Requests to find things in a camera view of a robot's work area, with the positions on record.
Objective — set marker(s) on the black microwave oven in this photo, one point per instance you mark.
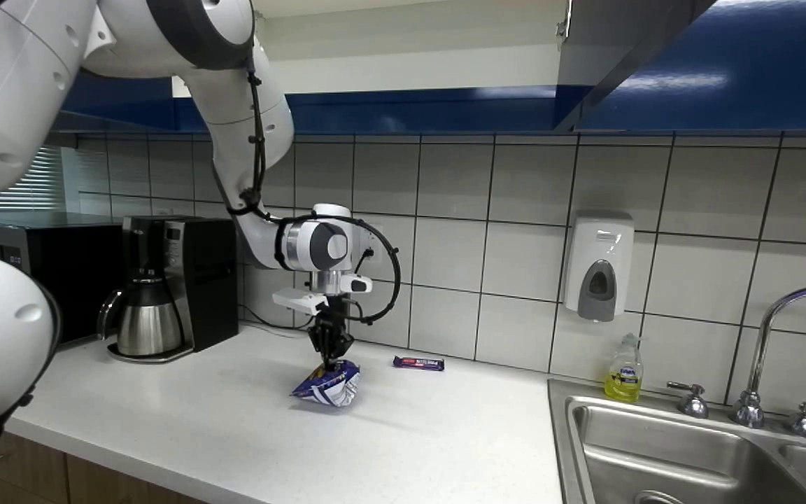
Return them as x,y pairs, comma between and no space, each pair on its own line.
76,282

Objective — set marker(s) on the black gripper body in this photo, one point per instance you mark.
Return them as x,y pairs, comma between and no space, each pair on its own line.
332,325

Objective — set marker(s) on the closed blue cabinet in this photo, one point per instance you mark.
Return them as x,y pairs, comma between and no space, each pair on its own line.
756,66

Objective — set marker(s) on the yellow dish soap bottle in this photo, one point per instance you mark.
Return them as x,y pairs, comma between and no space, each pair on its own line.
622,380

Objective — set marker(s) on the dark blue cabinet door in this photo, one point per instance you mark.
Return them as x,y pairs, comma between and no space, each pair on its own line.
124,108

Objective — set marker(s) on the blue snack packet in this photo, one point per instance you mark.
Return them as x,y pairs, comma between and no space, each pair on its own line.
329,387

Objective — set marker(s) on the metal cabinet hinge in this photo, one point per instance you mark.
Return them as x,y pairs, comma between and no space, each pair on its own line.
567,17

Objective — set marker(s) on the wooden lower cabinet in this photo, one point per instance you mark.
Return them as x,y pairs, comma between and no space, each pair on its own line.
76,479

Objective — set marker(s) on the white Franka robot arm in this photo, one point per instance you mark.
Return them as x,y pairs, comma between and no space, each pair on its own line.
12,93

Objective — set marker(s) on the white wall soap dispenser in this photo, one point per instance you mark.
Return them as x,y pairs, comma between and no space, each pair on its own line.
600,271

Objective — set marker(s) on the white window blinds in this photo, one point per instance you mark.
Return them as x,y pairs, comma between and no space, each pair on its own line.
27,191

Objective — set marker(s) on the small dark candy bar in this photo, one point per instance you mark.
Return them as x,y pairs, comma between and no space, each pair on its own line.
419,362

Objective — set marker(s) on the black steel coffee maker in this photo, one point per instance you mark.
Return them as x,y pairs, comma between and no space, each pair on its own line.
209,282

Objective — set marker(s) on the blue cabinet door with hinge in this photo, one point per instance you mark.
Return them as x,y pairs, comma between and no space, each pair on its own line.
628,47

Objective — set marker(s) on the open white cabinet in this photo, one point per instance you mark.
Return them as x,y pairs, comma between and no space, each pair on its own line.
422,66

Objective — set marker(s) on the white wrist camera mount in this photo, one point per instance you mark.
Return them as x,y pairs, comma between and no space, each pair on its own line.
299,304

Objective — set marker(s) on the chrome sink faucet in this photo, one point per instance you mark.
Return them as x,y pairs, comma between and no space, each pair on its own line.
765,338

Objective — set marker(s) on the stainless steel double sink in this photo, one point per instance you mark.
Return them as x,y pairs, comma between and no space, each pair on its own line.
664,458

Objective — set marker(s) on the stainless steel carafe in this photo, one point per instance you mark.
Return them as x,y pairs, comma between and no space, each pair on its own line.
150,324

